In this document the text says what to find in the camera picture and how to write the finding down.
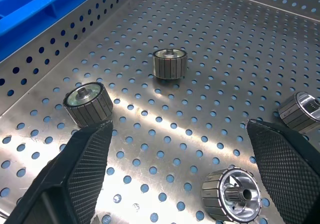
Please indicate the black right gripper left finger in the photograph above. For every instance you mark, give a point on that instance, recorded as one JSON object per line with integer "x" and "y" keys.
{"x": 75, "y": 174}

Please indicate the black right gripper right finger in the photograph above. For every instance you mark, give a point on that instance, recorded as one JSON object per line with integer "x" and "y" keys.
{"x": 287, "y": 174}

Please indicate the blue compartment tray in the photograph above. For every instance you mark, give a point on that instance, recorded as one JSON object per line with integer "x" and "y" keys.
{"x": 37, "y": 6}

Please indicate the perforated metal tray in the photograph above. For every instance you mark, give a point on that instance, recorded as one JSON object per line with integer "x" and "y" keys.
{"x": 140, "y": 136}

